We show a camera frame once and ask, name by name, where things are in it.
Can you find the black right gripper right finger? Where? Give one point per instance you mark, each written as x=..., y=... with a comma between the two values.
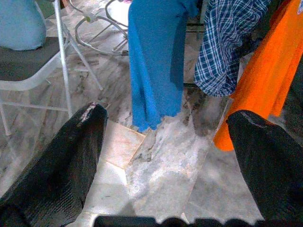
x=272, y=170

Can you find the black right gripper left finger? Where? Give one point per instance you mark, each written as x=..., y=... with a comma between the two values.
x=52, y=179

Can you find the blue cloth garment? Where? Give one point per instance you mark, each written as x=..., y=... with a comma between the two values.
x=154, y=59

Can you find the orange shirt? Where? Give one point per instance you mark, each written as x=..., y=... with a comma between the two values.
x=265, y=78

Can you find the white folding chair grey seat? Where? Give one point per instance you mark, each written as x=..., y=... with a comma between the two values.
x=23, y=63

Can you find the blue white plaid shirt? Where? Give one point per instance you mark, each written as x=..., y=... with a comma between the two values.
x=217, y=47

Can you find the light blue chair cushion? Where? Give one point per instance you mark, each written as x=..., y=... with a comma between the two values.
x=19, y=23

